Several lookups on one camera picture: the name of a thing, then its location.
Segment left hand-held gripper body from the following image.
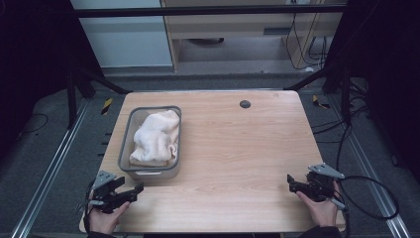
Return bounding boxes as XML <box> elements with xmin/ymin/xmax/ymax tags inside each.
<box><xmin>76</xmin><ymin>170</ymin><xmax>134</xmax><ymax>215</ymax></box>

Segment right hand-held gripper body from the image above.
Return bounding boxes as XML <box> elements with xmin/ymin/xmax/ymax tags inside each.
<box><xmin>304</xmin><ymin>163</ymin><xmax>349</xmax><ymax>211</ymax></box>

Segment person's left hand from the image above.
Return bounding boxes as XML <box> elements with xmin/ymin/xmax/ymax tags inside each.
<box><xmin>88</xmin><ymin>199</ymin><xmax>132</xmax><ymax>236</ymax></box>

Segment person's right hand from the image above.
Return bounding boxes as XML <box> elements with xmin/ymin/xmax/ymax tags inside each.
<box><xmin>294</xmin><ymin>180</ymin><xmax>342</xmax><ymax>229</ymax></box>

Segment grey plastic bin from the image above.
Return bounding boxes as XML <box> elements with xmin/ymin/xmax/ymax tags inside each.
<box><xmin>117</xmin><ymin>105</ymin><xmax>183</xmax><ymax>181</ymax></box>

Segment white towel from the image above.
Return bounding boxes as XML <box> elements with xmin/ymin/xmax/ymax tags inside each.
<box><xmin>129</xmin><ymin>109</ymin><xmax>181</xmax><ymax>168</ymax></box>

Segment yellow black floor tape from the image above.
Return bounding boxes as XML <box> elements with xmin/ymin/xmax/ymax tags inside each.
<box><xmin>100</xmin><ymin>97</ymin><xmax>114</xmax><ymax>116</ymax></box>
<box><xmin>311</xmin><ymin>94</ymin><xmax>332</xmax><ymax>110</ymax></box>

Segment black curtain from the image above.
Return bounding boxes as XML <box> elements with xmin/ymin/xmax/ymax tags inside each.
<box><xmin>323</xmin><ymin>0</ymin><xmax>420</xmax><ymax>184</ymax></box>
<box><xmin>0</xmin><ymin>0</ymin><xmax>104</xmax><ymax>160</ymax></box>

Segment white cabinet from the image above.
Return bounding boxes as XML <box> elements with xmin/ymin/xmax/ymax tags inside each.
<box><xmin>69</xmin><ymin>0</ymin><xmax>174</xmax><ymax>69</ymax></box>

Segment light wooden desk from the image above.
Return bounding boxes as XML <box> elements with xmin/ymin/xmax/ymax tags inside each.
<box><xmin>159</xmin><ymin>0</ymin><xmax>349</xmax><ymax>72</ymax></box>

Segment aluminium floor rail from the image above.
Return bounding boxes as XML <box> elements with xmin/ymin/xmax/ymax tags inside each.
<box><xmin>11</xmin><ymin>98</ymin><xmax>91</xmax><ymax>238</ymax></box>
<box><xmin>329</xmin><ymin>94</ymin><xmax>412</xmax><ymax>238</ymax></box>

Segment black floor cable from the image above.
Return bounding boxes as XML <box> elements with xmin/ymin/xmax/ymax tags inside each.
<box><xmin>311</xmin><ymin>98</ymin><xmax>370</xmax><ymax>145</ymax></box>
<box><xmin>19</xmin><ymin>112</ymin><xmax>50</xmax><ymax>135</ymax></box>

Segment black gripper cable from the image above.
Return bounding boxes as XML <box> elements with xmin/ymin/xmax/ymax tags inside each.
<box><xmin>336</xmin><ymin>175</ymin><xmax>401</xmax><ymax>221</ymax></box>

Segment black frame strut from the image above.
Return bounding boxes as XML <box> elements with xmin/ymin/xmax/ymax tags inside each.
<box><xmin>64</xmin><ymin>64</ymin><xmax>134</xmax><ymax>131</ymax></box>
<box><xmin>282</xmin><ymin>64</ymin><xmax>353</xmax><ymax>125</ymax></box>

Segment hanging black desk cables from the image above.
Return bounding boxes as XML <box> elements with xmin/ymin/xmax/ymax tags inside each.
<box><xmin>284</xmin><ymin>12</ymin><xmax>330</xmax><ymax>71</ymax></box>

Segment black horizontal frame bar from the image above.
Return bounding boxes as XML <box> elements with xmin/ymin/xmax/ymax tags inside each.
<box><xmin>70</xmin><ymin>4</ymin><xmax>349</xmax><ymax>19</ymax></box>

